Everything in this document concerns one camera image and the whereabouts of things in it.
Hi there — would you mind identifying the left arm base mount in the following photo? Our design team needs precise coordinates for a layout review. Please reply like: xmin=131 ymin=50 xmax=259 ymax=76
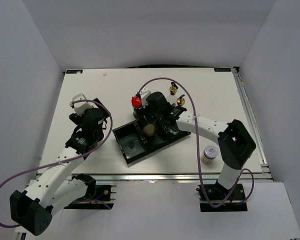
xmin=64 ymin=174 xmax=117 ymax=210

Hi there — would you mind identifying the clear shaker with steel lid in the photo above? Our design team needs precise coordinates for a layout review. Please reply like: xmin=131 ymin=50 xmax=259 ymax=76
xmin=142 ymin=122 xmax=156 ymax=137

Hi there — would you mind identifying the red-lid orange sauce jar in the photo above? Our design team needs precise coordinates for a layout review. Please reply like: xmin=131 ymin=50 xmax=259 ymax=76
xmin=131 ymin=95 xmax=142 ymax=119

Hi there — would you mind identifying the black three-compartment tray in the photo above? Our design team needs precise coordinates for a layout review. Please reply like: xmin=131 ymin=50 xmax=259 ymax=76
xmin=112 ymin=118 xmax=191 ymax=165

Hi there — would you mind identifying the purple cable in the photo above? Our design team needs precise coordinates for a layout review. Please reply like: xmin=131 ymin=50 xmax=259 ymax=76
xmin=0 ymin=99 xmax=113 ymax=229
xmin=136 ymin=77 xmax=255 ymax=208

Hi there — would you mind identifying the glass bottle with brown residue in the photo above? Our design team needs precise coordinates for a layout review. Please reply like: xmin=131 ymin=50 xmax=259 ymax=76
xmin=166 ymin=81 xmax=179 ymax=102

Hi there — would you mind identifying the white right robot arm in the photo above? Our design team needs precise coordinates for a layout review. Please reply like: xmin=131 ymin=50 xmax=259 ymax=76
xmin=136 ymin=88 xmax=256 ymax=200

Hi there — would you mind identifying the clear glass oil bottle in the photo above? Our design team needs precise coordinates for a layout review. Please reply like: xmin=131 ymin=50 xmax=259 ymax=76
xmin=167 ymin=94 xmax=185 ymax=135

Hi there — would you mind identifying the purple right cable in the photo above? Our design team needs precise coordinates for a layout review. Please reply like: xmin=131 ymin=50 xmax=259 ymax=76
xmin=136 ymin=77 xmax=255 ymax=208

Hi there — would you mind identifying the blue logo sticker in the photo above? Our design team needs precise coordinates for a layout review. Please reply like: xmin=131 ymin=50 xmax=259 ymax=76
xmin=214 ymin=67 xmax=232 ymax=73
xmin=65 ymin=69 xmax=83 ymax=74

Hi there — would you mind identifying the left blue logo sticker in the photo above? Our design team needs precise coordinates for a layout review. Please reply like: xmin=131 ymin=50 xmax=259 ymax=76
xmin=65 ymin=69 xmax=83 ymax=74

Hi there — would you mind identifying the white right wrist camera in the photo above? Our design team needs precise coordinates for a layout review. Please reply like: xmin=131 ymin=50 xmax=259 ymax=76
xmin=136 ymin=87 xmax=151 ymax=108

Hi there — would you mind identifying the aluminium rail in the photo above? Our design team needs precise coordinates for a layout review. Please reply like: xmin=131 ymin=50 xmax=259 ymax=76
xmin=232 ymin=66 xmax=274 ymax=182
xmin=91 ymin=172 xmax=273 ymax=181

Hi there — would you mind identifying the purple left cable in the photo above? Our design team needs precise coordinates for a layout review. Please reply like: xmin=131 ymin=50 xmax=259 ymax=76
xmin=0 ymin=99 xmax=113 ymax=229

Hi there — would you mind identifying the spice jar with red label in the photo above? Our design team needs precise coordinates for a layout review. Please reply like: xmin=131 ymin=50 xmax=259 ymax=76
xmin=200 ymin=145 xmax=219 ymax=165

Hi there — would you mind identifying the aluminium front rail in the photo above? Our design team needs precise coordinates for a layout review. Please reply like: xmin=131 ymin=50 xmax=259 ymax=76
xmin=91 ymin=172 xmax=273 ymax=181

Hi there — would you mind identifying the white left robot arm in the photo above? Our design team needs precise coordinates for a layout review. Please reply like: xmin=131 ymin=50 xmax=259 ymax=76
xmin=9 ymin=94 xmax=112 ymax=236

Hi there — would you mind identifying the aluminium right side rail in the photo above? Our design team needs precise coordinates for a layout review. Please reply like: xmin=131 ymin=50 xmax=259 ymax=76
xmin=232 ymin=66 xmax=274 ymax=182

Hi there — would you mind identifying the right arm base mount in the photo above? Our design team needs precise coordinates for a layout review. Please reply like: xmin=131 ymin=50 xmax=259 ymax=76
xmin=196 ymin=183 xmax=248 ymax=213

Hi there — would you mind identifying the right blue logo sticker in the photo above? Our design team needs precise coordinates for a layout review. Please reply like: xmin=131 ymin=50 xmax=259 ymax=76
xmin=214 ymin=67 xmax=232 ymax=73

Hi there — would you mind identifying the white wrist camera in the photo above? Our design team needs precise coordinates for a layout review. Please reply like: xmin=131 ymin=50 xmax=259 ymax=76
xmin=69 ymin=93 xmax=93 ymax=116
xmin=136 ymin=87 xmax=151 ymax=108

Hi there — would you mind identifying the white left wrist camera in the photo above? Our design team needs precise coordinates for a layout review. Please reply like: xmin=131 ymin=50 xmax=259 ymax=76
xmin=69 ymin=93 xmax=93 ymax=116

